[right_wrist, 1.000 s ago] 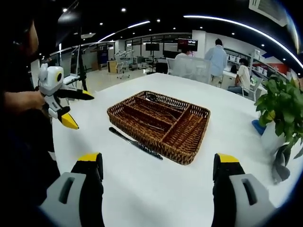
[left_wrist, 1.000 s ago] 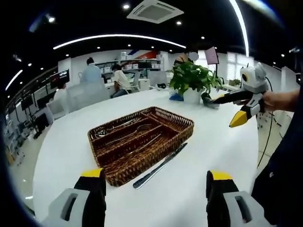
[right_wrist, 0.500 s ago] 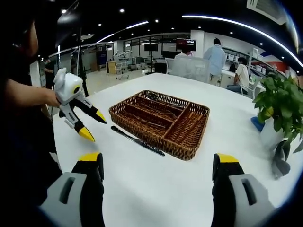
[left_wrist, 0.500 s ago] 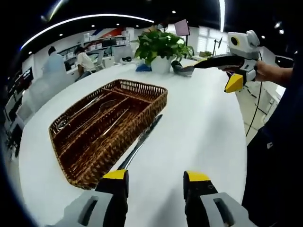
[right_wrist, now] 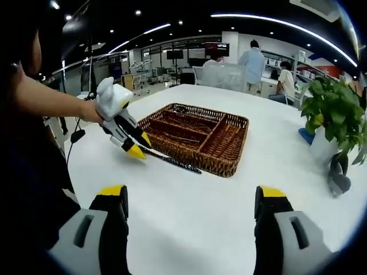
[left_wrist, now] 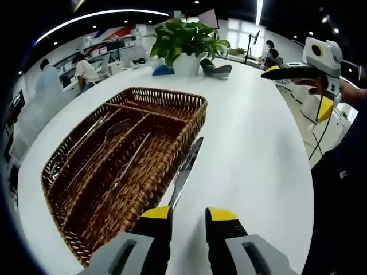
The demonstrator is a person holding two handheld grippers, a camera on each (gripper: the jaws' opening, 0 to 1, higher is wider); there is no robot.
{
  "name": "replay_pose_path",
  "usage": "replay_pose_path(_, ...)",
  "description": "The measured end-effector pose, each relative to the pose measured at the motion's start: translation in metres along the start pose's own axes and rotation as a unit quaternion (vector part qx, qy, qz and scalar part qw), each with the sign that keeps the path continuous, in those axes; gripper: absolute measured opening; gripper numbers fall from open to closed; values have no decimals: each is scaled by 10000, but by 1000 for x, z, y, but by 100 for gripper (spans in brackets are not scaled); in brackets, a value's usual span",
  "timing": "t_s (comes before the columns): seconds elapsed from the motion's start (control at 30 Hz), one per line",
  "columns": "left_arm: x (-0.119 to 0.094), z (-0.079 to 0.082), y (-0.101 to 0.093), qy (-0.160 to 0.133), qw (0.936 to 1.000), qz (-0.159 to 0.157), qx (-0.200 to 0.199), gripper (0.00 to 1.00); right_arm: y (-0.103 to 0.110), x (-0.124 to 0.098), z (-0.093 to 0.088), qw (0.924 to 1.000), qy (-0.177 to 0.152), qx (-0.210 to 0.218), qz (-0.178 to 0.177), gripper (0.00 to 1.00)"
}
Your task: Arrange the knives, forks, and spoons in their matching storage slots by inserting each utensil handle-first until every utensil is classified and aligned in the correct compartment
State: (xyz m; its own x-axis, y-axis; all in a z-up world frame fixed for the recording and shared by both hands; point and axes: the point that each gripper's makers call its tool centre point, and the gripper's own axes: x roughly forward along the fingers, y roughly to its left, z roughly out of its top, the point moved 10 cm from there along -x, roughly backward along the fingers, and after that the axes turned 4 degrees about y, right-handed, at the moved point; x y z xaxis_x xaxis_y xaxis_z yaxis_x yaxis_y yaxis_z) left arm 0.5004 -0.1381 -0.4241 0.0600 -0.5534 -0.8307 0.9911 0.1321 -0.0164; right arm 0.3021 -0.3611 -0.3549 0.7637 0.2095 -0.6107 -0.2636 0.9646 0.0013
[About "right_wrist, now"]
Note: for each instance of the grey fabric object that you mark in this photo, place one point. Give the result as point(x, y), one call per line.
point(339, 180)

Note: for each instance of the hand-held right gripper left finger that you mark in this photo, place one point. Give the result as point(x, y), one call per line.
point(114, 229)

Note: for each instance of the black television on stand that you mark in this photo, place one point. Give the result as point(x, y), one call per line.
point(175, 54)

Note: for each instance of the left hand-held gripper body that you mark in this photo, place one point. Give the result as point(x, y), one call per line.
point(114, 98)

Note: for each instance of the ceiling air conditioner vent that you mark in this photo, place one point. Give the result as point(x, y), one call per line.
point(315, 7)

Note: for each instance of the green potted plant white pot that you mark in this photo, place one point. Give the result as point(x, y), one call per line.
point(332, 106)

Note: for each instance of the shelf of white storage boxes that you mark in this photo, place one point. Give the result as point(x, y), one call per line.
point(302, 57)

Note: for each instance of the small wooden cabinet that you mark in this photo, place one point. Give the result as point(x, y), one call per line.
point(127, 83)

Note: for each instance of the operator person dark clothes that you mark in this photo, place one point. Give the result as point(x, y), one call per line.
point(28, 172)

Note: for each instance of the dark wall screen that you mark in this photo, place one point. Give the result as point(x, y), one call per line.
point(216, 49)

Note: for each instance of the silver table knife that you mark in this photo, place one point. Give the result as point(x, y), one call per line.
point(177, 163)

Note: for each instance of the silver spoon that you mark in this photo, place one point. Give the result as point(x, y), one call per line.
point(179, 109)

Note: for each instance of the curved ceiling light strip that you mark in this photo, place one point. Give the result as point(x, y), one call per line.
point(258, 18)

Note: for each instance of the blue object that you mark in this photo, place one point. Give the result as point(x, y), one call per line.
point(306, 137)

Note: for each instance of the white mesh office chair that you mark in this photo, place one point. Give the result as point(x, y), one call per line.
point(301, 94)
point(223, 76)

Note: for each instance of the person's left hand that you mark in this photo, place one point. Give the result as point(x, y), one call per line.
point(91, 114)

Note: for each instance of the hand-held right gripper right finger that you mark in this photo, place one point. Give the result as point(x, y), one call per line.
point(266, 229)

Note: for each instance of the brown wicker storage basket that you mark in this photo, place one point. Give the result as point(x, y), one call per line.
point(223, 160)

